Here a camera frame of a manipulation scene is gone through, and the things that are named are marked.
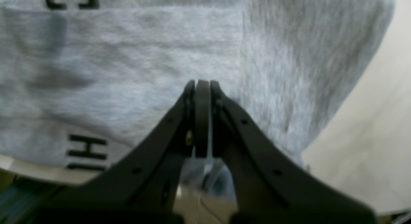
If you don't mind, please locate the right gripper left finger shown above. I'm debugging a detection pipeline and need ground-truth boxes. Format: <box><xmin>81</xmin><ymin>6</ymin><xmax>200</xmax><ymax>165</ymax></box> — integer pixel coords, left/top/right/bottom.
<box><xmin>39</xmin><ymin>80</ymin><xmax>195</xmax><ymax>224</ymax></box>

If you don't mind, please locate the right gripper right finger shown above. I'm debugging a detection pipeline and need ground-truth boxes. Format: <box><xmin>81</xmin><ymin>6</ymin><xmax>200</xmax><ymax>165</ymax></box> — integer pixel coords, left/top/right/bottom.
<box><xmin>210</xmin><ymin>81</ymin><xmax>377</xmax><ymax>224</ymax></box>

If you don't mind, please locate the grey T-shirt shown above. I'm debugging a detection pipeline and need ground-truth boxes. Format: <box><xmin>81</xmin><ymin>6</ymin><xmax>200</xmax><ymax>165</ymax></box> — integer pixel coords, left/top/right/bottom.
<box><xmin>0</xmin><ymin>0</ymin><xmax>395</xmax><ymax>171</ymax></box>

